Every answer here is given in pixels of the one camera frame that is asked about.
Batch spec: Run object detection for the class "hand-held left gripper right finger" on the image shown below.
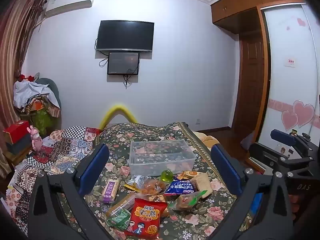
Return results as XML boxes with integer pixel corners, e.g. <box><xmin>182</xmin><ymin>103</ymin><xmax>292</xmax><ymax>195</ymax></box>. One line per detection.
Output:
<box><xmin>211</xmin><ymin>144</ymin><xmax>294</xmax><ymax>240</ymax></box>

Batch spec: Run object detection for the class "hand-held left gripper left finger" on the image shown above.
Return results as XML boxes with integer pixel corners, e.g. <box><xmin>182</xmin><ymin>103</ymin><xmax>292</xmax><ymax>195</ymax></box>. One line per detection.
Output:
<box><xmin>27</xmin><ymin>143</ymin><xmax>113</xmax><ymax>240</ymax></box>

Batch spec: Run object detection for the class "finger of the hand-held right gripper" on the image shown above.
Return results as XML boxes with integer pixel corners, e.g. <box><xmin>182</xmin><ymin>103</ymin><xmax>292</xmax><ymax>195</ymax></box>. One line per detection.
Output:
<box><xmin>271</xmin><ymin>129</ymin><xmax>300</xmax><ymax>147</ymax></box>
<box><xmin>249</xmin><ymin>142</ymin><xmax>315</xmax><ymax>178</ymax></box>

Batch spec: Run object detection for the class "tan bread packet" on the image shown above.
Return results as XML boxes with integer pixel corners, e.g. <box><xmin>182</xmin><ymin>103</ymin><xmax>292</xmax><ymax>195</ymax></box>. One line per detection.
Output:
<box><xmin>195</xmin><ymin>172</ymin><xmax>214</xmax><ymax>199</ymax></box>

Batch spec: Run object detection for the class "purple snack packet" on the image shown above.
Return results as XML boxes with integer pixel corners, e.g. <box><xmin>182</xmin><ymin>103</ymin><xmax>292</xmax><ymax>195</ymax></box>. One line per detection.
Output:
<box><xmin>102</xmin><ymin>176</ymin><xmax>121</xmax><ymax>203</ymax></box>

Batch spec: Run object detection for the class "orange cookie packet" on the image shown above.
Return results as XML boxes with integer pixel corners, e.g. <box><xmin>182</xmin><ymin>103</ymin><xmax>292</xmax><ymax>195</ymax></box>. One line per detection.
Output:
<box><xmin>179</xmin><ymin>170</ymin><xmax>200</xmax><ymax>179</ymax></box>

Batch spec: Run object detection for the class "clear cracker packet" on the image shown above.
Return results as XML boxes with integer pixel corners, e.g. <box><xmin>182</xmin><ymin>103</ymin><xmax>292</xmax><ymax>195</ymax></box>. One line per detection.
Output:
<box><xmin>105</xmin><ymin>192</ymin><xmax>137</xmax><ymax>219</ymax></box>

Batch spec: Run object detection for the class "bread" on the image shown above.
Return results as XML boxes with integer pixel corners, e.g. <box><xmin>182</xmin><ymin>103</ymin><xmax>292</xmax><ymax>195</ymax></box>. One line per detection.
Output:
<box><xmin>169</xmin><ymin>191</ymin><xmax>208</xmax><ymax>211</ymax></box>

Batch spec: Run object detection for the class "blue snack packet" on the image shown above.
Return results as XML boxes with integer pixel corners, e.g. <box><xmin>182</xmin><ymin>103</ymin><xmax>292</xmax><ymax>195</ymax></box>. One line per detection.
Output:
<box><xmin>164</xmin><ymin>176</ymin><xmax>198</xmax><ymax>196</ymax></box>

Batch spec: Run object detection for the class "clear bag of small buns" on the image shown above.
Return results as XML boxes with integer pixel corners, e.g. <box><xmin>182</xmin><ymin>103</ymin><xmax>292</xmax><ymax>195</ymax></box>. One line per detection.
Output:
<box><xmin>124</xmin><ymin>175</ymin><xmax>168</xmax><ymax>196</ymax></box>

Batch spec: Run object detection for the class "green snack packet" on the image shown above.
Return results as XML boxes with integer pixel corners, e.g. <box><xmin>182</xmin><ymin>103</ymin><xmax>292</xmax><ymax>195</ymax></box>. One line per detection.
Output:
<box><xmin>106</xmin><ymin>208</ymin><xmax>132</xmax><ymax>232</ymax></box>

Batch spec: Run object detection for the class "clear plastic storage container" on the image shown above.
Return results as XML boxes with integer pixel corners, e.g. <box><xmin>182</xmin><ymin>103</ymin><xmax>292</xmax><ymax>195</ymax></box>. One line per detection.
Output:
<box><xmin>129</xmin><ymin>140</ymin><xmax>197</xmax><ymax>177</ymax></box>

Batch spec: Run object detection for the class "red snack packet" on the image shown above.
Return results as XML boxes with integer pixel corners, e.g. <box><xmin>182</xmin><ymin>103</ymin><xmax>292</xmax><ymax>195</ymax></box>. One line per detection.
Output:
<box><xmin>124</xmin><ymin>197</ymin><xmax>168</xmax><ymax>239</ymax></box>

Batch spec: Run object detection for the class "pink heart sticker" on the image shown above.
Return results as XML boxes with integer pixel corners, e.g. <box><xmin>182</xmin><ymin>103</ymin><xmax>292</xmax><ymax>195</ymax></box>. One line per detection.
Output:
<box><xmin>281</xmin><ymin>100</ymin><xmax>315</xmax><ymax>132</ymax></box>

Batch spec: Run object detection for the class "tan pillow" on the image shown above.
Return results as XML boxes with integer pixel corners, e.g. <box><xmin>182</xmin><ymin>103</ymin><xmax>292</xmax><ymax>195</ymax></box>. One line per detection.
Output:
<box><xmin>195</xmin><ymin>131</ymin><xmax>216</xmax><ymax>148</ymax></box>

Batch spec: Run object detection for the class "patchwork quilt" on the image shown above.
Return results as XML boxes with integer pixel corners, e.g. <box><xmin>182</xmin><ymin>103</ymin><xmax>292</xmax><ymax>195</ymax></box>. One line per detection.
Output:
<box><xmin>5</xmin><ymin>126</ymin><xmax>103</xmax><ymax>230</ymax></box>

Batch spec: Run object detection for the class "white sliding wardrobe door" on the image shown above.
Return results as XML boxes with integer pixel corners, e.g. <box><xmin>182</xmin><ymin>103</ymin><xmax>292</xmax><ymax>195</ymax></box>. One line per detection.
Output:
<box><xmin>257</xmin><ymin>4</ymin><xmax>320</xmax><ymax>155</ymax></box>

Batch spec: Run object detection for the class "green jelly cup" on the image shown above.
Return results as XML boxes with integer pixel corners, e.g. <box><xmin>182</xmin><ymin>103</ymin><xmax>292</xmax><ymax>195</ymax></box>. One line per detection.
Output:
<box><xmin>161</xmin><ymin>169</ymin><xmax>174</xmax><ymax>183</ymax></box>

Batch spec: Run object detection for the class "yellow foam tube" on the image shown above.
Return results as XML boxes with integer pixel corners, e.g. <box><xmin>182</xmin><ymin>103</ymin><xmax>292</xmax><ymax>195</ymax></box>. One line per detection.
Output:
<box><xmin>99</xmin><ymin>102</ymin><xmax>137</xmax><ymax>130</ymax></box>

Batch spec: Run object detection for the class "pink rabbit toy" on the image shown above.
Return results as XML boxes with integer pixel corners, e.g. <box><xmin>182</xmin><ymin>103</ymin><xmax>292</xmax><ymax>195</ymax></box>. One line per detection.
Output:
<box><xmin>27</xmin><ymin>125</ymin><xmax>43</xmax><ymax>153</ymax></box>

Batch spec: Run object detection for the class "wooden door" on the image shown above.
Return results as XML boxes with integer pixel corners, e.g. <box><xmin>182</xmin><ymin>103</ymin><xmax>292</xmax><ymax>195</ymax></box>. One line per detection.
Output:
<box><xmin>231</xmin><ymin>34</ymin><xmax>266</xmax><ymax>140</ymax></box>

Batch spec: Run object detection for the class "green cloth bag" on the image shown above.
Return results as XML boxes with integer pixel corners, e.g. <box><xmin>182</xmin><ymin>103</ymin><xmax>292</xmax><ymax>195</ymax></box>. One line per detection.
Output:
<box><xmin>21</xmin><ymin>110</ymin><xmax>54</xmax><ymax>136</ymax></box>

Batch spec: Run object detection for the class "grey box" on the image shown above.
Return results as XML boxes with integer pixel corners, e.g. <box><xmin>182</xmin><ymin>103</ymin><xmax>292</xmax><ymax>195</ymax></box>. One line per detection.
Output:
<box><xmin>6</xmin><ymin>132</ymin><xmax>34</xmax><ymax>155</ymax></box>

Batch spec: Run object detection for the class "wooden nightstand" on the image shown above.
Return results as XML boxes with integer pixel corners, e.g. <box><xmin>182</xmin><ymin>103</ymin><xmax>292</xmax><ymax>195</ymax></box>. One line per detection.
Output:
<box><xmin>0</xmin><ymin>142</ymin><xmax>33</xmax><ymax>179</ymax></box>

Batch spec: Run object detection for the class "red box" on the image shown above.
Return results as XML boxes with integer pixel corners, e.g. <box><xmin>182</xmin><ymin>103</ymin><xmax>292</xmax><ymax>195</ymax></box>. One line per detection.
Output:
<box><xmin>3</xmin><ymin>120</ymin><xmax>30</xmax><ymax>141</ymax></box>

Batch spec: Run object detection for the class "grey chair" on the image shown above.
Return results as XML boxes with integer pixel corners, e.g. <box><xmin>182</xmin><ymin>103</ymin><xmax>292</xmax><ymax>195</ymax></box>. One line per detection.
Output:
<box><xmin>35</xmin><ymin>78</ymin><xmax>62</xmax><ymax>110</ymax></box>

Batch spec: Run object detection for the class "pile of clothes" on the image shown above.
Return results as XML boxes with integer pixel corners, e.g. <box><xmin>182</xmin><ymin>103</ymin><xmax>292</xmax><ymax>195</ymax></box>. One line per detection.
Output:
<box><xmin>14</xmin><ymin>74</ymin><xmax>62</xmax><ymax>118</ymax></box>

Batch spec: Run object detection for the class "small black monitor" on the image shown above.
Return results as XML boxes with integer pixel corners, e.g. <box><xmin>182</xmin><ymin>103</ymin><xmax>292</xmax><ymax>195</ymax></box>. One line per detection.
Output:
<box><xmin>107</xmin><ymin>52</ymin><xmax>140</xmax><ymax>75</ymax></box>

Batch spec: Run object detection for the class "wooden overhead cabinet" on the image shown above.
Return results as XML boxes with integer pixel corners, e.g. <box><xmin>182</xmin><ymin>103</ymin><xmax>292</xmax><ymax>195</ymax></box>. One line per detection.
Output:
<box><xmin>211</xmin><ymin>0</ymin><xmax>305</xmax><ymax>34</ymax></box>

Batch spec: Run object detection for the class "striped brown curtain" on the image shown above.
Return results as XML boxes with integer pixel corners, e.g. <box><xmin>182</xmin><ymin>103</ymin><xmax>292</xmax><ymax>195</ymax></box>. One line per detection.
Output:
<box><xmin>0</xmin><ymin>0</ymin><xmax>47</xmax><ymax>130</ymax></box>

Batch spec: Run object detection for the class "white air conditioner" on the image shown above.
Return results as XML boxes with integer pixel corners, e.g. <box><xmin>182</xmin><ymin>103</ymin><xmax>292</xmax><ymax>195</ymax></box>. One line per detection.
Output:
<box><xmin>45</xmin><ymin>0</ymin><xmax>96</xmax><ymax>18</ymax></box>

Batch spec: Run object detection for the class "wall-mounted television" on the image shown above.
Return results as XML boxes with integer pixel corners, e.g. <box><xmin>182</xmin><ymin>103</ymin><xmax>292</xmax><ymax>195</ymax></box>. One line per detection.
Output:
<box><xmin>96</xmin><ymin>20</ymin><xmax>155</xmax><ymax>53</ymax></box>

